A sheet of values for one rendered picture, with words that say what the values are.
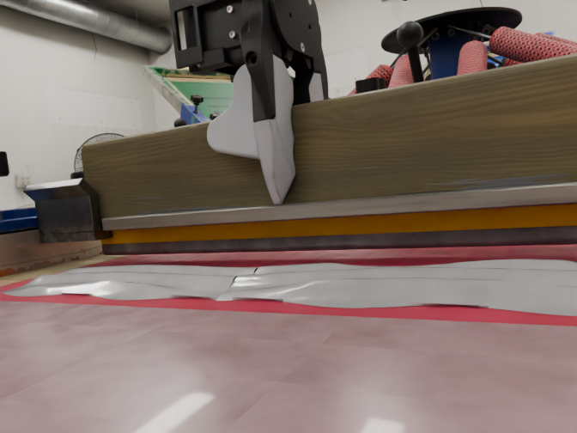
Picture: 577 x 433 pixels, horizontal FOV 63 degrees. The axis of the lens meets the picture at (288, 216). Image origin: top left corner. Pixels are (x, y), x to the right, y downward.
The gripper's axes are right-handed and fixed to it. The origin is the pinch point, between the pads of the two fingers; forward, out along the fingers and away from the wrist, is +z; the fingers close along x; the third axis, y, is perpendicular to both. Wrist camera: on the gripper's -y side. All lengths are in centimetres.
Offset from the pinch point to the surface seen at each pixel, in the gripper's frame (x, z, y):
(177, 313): 13.5, 5.3, 0.6
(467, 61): -60, -18, -6
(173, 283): 9.8, 4.9, 4.1
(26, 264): 4.2, 4.7, 25.4
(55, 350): 18.6, 5.3, 2.2
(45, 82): -268, -116, 380
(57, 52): -285, -146, 380
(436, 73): -81, -21, 3
